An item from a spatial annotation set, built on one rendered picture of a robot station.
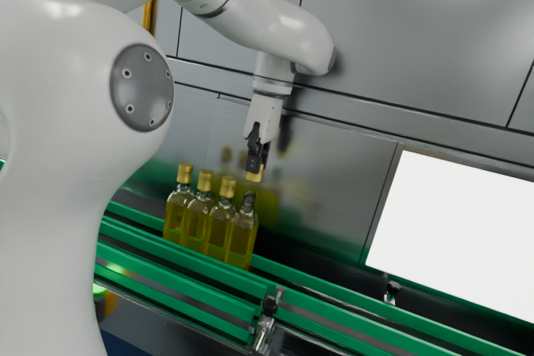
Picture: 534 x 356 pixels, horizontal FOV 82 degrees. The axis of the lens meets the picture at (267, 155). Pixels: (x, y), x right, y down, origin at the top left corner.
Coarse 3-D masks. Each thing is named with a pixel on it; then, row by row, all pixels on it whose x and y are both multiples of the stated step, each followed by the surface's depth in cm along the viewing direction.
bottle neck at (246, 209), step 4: (244, 192) 70; (248, 192) 72; (252, 192) 72; (244, 196) 70; (248, 196) 70; (252, 196) 70; (244, 200) 70; (248, 200) 70; (252, 200) 70; (244, 204) 70; (248, 204) 70; (252, 204) 70; (244, 208) 71; (248, 208) 70; (252, 208) 71; (244, 212) 71; (248, 212) 71; (252, 212) 71
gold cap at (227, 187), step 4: (224, 176) 72; (228, 176) 72; (232, 176) 73; (224, 180) 70; (228, 180) 70; (232, 180) 70; (224, 184) 71; (228, 184) 70; (232, 184) 71; (220, 188) 72; (224, 188) 71; (228, 188) 71; (232, 188) 71; (220, 192) 72; (224, 192) 71; (228, 192) 71; (232, 192) 72; (224, 196) 71; (228, 196) 71; (232, 196) 72
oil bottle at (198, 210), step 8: (192, 200) 74; (200, 200) 73; (208, 200) 74; (192, 208) 73; (200, 208) 72; (208, 208) 73; (192, 216) 73; (200, 216) 73; (184, 224) 75; (192, 224) 74; (200, 224) 73; (184, 232) 75; (192, 232) 74; (200, 232) 74; (184, 240) 76; (192, 240) 75; (200, 240) 74; (192, 248) 76; (200, 248) 75
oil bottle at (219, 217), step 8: (216, 208) 72; (224, 208) 72; (232, 208) 73; (208, 216) 73; (216, 216) 72; (224, 216) 71; (232, 216) 73; (208, 224) 73; (216, 224) 72; (224, 224) 71; (208, 232) 73; (216, 232) 73; (224, 232) 72; (208, 240) 74; (216, 240) 73; (224, 240) 73; (208, 248) 74; (216, 248) 74; (224, 248) 73; (208, 256) 75; (216, 256) 74
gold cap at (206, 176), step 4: (200, 172) 72; (204, 172) 72; (208, 172) 72; (212, 172) 73; (200, 176) 72; (204, 176) 71; (208, 176) 72; (212, 176) 72; (200, 180) 72; (204, 180) 72; (208, 180) 72; (212, 180) 73; (200, 184) 72; (204, 184) 72; (208, 184) 72; (200, 188) 72; (204, 188) 72; (208, 188) 73
